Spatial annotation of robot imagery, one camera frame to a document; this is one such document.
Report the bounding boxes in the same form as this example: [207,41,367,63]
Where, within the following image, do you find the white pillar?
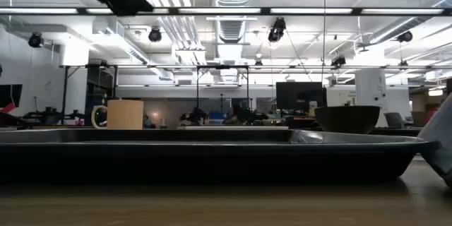
[354,68,388,129]

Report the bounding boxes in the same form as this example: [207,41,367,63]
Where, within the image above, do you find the black shelf rack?
[84,64,118,126]

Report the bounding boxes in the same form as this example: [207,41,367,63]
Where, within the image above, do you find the black computer monitor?
[275,81,328,114]

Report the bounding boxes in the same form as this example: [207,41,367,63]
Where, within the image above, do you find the black plastic tray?
[0,129,441,185]

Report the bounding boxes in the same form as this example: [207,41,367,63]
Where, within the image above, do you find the grey cloth napkin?
[417,93,452,189]

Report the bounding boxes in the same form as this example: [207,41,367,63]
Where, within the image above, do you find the black metal stand frame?
[195,64,250,111]

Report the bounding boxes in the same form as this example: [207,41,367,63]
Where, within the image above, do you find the black ceiling spotlight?
[28,32,45,49]
[148,26,163,43]
[396,30,415,44]
[267,17,287,44]

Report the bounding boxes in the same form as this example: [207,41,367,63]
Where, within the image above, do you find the grey office chair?
[383,112,405,129]

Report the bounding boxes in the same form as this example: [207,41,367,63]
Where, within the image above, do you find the orange mug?
[90,99,145,131]

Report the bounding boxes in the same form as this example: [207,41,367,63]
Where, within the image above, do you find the black bowl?
[314,105,381,135]

